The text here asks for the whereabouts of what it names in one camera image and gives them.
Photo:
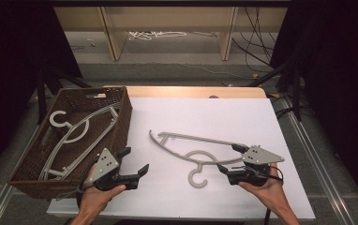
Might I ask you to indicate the black curtain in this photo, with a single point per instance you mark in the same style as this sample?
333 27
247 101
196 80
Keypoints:
339 78
5 62

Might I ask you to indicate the yellow tape piece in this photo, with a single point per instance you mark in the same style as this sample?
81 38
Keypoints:
276 95
255 75

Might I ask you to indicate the person's left hand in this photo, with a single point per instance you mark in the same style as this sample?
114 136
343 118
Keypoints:
92 200

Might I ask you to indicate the person's right hand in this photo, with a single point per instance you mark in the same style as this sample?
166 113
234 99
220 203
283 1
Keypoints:
271 193

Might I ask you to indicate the black metal stand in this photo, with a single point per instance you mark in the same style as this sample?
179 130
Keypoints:
41 100
296 93

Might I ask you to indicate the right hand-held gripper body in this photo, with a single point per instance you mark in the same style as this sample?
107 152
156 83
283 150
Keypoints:
258 156

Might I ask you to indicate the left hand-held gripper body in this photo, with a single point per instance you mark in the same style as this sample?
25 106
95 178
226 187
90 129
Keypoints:
105 165

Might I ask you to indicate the wooden shelf frame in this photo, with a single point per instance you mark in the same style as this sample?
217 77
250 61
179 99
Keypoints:
227 34

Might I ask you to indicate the grey plastic clothes hanger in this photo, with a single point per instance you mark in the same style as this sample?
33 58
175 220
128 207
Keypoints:
183 137
51 119
90 147

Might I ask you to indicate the brown wicker basket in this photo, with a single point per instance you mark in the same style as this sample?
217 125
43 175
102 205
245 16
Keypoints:
122 125

